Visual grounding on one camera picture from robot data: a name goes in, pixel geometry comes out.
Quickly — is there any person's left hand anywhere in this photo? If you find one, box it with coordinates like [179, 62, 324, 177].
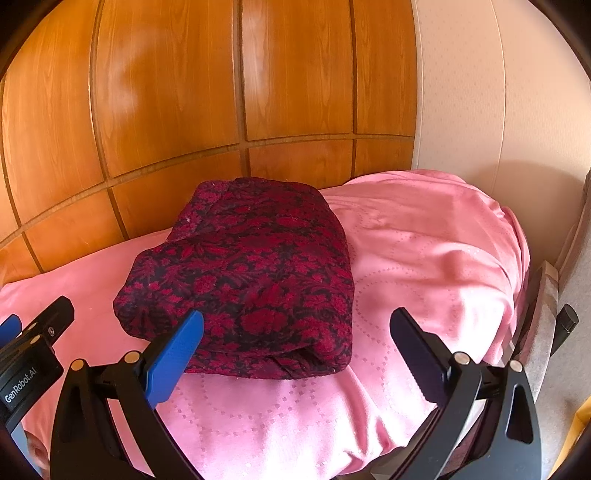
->
[24, 431, 50, 480]

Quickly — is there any wooden panelled wardrobe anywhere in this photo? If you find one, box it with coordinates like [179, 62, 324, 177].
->
[1, 1, 418, 283]

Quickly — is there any pink bed sheet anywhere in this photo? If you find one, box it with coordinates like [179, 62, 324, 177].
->
[0, 168, 532, 480]

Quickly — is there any dark red floral garment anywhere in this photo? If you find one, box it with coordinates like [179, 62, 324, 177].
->
[113, 178, 355, 380]

